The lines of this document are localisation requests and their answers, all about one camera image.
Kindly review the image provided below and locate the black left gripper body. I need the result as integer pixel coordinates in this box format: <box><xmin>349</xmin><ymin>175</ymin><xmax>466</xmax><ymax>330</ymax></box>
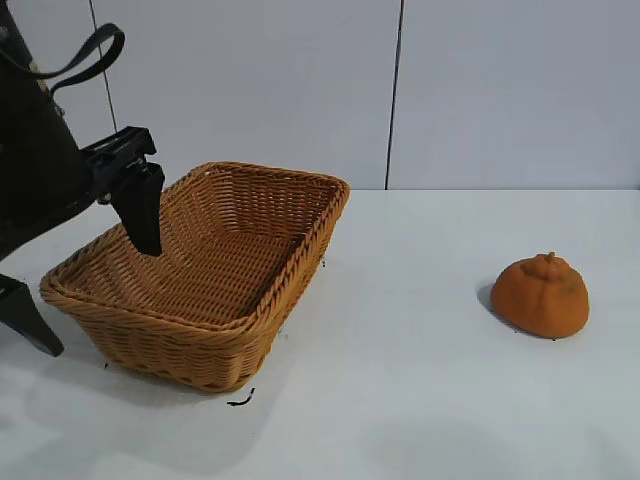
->
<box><xmin>0</xmin><ymin>59</ymin><xmax>157</xmax><ymax>262</ymax></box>

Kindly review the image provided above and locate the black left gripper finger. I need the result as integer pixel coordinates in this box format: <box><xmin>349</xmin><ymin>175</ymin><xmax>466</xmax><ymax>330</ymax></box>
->
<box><xmin>0</xmin><ymin>273</ymin><xmax>65</xmax><ymax>357</ymax></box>
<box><xmin>110</xmin><ymin>162</ymin><xmax>165</xmax><ymax>257</ymax></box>

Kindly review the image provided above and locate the woven wicker rectangular basket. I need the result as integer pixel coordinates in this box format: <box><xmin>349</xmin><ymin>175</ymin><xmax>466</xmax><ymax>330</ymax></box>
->
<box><xmin>39</xmin><ymin>160</ymin><xmax>351</xmax><ymax>395</ymax></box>

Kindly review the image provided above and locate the orange pumpkin-shaped bread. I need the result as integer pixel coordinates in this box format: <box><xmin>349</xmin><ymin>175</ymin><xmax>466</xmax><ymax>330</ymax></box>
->
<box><xmin>489</xmin><ymin>252</ymin><xmax>591</xmax><ymax>341</ymax></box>

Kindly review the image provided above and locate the black looped cable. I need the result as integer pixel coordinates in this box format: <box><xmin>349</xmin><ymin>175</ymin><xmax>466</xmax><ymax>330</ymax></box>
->
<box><xmin>35</xmin><ymin>23</ymin><xmax>127</xmax><ymax>94</ymax></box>

